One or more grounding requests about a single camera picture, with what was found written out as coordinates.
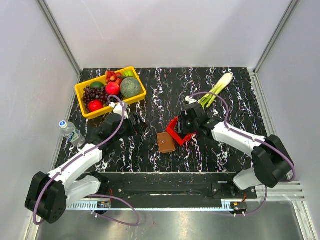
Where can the red apple upper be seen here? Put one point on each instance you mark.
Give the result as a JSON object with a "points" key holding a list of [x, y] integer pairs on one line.
{"points": [[113, 88]]}

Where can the yellow plastic fruit tray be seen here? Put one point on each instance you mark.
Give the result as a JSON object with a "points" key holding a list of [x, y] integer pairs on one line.
{"points": [[79, 91]]}

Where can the red lychee cluster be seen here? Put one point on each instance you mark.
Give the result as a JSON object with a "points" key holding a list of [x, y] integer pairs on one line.
{"points": [[113, 77]]}

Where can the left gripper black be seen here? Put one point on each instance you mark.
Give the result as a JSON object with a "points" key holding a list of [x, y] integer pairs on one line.
{"points": [[140, 126]]}

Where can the green cantaloupe melon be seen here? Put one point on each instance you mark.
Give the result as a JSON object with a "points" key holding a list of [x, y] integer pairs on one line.
{"points": [[130, 87]]}

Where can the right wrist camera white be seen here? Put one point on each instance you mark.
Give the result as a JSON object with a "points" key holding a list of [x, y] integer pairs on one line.
{"points": [[190, 102]]}

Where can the clear plastic water bottle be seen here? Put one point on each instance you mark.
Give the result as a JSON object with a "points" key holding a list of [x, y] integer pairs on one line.
{"points": [[71, 133]]}

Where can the brown leather card holder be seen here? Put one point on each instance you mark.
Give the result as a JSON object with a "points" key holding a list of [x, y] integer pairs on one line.
{"points": [[165, 143]]}

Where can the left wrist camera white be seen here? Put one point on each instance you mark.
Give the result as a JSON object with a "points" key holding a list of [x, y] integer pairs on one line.
{"points": [[120, 108]]}

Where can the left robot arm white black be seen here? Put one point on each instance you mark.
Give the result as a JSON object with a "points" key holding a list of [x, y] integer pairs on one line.
{"points": [[51, 193]]}

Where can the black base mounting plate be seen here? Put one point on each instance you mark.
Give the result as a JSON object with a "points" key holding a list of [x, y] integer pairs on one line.
{"points": [[200, 189]]}

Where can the dark purple grape bunch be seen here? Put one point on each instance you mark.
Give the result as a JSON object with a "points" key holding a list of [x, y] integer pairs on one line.
{"points": [[97, 94]]}

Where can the dark green avocado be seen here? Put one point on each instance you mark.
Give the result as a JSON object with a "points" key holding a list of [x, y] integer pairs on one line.
{"points": [[96, 85]]}

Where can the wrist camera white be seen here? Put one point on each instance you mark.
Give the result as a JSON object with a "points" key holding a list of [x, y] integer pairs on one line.
{"points": [[190, 102], [120, 108]]}

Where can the green celery stalk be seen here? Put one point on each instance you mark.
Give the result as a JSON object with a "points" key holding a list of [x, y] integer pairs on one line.
{"points": [[207, 100]]}

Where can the black marble pattern mat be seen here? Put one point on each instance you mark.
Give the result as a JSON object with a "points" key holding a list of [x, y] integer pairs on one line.
{"points": [[166, 89]]}

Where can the red apple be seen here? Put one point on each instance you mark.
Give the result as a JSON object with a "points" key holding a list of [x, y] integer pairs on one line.
{"points": [[95, 105], [113, 88]]}

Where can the red plastic card box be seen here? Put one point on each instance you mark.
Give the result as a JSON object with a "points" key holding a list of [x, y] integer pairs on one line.
{"points": [[180, 138]]}

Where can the red apple lower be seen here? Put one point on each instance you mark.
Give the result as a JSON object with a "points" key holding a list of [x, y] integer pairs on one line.
{"points": [[95, 105]]}

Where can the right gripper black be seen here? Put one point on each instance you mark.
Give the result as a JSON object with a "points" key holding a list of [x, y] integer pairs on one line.
{"points": [[183, 116]]}

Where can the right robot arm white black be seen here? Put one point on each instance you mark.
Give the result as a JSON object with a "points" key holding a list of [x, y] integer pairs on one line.
{"points": [[270, 159]]}

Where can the aluminium frame rail front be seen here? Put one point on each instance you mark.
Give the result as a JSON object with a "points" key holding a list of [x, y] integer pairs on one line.
{"points": [[295, 192]]}

